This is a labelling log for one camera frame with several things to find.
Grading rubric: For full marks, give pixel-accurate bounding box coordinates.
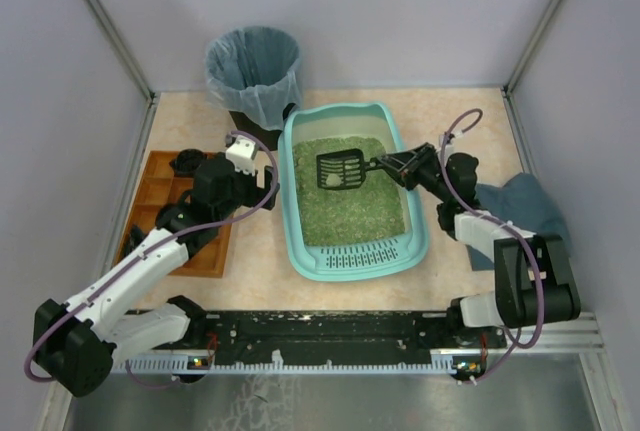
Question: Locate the black litter scoop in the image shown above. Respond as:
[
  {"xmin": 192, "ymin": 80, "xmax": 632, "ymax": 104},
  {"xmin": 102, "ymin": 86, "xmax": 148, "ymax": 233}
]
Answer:
[{"xmin": 316, "ymin": 148, "xmax": 379, "ymax": 191}]

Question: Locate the teal litter box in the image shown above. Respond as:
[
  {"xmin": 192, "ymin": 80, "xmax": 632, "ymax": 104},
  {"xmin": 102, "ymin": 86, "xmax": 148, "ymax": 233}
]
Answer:
[{"xmin": 278, "ymin": 102, "xmax": 430, "ymax": 282}]

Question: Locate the litter clump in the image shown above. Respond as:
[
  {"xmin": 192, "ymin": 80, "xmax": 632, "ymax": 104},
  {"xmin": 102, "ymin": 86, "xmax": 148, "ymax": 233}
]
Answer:
[{"xmin": 324, "ymin": 173, "xmax": 343, "ymax": 189}]

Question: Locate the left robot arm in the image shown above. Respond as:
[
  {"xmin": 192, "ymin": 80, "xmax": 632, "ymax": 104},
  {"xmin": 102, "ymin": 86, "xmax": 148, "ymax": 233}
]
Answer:
[{"xmin": 23, "ymin": 154, "xmax": 279, "ymax": 397}]

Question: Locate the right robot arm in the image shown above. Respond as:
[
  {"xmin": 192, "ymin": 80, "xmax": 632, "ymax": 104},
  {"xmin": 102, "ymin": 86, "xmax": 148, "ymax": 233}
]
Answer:
[{"xmin": 366, "ymin": 143, "xmax": 581, "ymax": 331}]

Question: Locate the green cat litter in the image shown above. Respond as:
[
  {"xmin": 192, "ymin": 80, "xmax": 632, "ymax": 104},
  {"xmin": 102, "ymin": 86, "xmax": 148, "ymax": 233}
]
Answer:
[{"xmin": 293, "ymin": 136, "xmax": 405, "ymax": 247}]

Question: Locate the black round object in tray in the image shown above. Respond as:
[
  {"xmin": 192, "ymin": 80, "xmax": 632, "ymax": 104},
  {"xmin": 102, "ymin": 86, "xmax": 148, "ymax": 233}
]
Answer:
[{"xmin": 169, "ymin": 149, "xmax": 207, "ymax": 177}]

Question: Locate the black trash bin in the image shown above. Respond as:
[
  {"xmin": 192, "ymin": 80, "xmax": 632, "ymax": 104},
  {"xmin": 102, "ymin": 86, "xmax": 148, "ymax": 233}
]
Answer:
[{"xmin": 226, "ymin": 100, "xmax": 299, "ymax": 151}]

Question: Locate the wooden compartment tray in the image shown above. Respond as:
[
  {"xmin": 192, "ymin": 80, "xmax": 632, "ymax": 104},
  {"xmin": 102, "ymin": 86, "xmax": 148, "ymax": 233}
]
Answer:
[{"xmin": 113, "ymin": 151, "xmax": 232, "ymax": 278}]

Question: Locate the blue cloth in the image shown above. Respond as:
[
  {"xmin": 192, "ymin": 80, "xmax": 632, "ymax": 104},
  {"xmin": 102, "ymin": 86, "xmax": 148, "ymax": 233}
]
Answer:
[{"xmin": 476, "ymin": 173, "xmax": 572, "ymax": 253}]

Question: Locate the blue trash bag liner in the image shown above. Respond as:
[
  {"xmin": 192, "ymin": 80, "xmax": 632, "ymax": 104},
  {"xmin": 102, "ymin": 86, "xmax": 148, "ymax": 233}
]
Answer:
[{"xmin": 204, "ymin": 26, "xmax": 303, "ymax": 129}]

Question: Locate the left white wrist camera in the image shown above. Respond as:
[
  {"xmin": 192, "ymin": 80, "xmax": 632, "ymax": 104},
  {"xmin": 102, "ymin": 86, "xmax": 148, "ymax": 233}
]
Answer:
[{"xmin": 224, "ymin": 134, "xmax": 258, "ymax": 176}]

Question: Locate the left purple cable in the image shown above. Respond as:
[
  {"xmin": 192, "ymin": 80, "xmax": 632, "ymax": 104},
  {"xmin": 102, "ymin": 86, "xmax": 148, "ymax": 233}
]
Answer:
[{"xmin": 23, "ymin": 129, "xmax": 281, "ymax": 391}]

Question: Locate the black mounting rail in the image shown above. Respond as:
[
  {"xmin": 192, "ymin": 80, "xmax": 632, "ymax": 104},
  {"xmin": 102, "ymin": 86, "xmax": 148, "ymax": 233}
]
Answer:
[{"xmin": 64, "ymin": 308, "xmax": 601, "ymax": 382}]

